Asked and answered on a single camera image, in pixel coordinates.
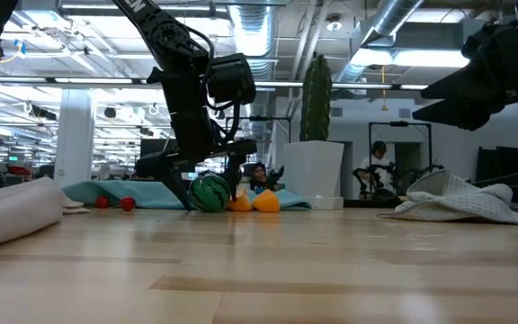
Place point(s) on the white planter saucer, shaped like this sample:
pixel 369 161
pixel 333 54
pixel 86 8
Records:
pixel 328 203

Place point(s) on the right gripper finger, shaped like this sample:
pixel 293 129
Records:
pixel 461 114
pixel 470 83

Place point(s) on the green cactus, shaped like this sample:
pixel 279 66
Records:
pixel 315 99

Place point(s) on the beige cloth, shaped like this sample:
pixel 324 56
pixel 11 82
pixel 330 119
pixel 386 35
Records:
pixel 11 211

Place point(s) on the silver ventilation duct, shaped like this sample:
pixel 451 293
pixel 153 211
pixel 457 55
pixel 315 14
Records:
pixel 389 15
pixel 259 31

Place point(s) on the green watermelon toy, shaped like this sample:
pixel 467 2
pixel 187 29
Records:
pixel 209 194

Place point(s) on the teal cloth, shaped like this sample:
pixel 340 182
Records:
pixel 128 193

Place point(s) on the long ceiling light strip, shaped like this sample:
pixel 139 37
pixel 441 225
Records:
pixel 106 81

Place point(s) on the black cabinet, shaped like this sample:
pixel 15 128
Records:
pixel 511 157

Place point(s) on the black office monitor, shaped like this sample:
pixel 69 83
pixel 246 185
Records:
pixel 155 146

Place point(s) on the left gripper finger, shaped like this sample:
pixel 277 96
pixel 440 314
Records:
pixel 237 173
pixel 179 189

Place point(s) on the person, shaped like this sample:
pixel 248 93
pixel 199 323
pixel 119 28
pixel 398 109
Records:
pixel 259 175
pixel 378 159

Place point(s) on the grey waffle cloth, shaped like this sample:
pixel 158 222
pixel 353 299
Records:
pixel 457 198

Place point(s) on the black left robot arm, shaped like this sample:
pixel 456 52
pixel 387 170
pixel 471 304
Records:
pixel 182 49

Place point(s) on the red cherry toy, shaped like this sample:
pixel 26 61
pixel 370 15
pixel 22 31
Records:
pixel 102 202
pixel 127 204

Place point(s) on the white building pillar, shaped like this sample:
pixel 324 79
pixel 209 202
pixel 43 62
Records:
pixel 74 139

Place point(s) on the black metal gantry frame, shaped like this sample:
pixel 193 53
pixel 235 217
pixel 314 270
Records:
pixel 398 123
pixel 268 118

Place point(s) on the black background robot arm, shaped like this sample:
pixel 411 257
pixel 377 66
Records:
pixel 367 175

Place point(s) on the white planter pot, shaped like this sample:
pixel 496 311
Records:
pixel 313 166

